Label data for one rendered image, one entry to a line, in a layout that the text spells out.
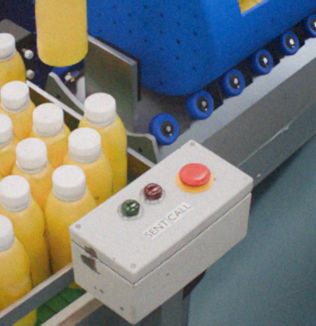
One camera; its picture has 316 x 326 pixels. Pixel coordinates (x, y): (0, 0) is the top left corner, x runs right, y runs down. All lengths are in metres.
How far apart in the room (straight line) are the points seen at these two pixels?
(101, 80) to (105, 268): 0.44
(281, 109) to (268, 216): 1.05
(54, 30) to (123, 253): 0.31
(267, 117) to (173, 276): 0.53
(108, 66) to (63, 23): 0.22
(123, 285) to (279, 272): 1.45
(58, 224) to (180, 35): 0.34
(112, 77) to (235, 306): 1.11
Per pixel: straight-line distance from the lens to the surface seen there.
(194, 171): 1.16
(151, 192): 1.14
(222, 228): 1.18
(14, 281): 1.19
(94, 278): 1.15
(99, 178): 1.27
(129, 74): 1.42
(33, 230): 1.22
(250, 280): 2.51
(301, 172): 2.79
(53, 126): 1.28
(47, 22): 1.25
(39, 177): 1.25
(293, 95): 1.66
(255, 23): 1.43
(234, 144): 1.56
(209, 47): 1.37
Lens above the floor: 1.92
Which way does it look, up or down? 42 degrees down
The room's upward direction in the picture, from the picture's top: 1 degrees counter-clockwise
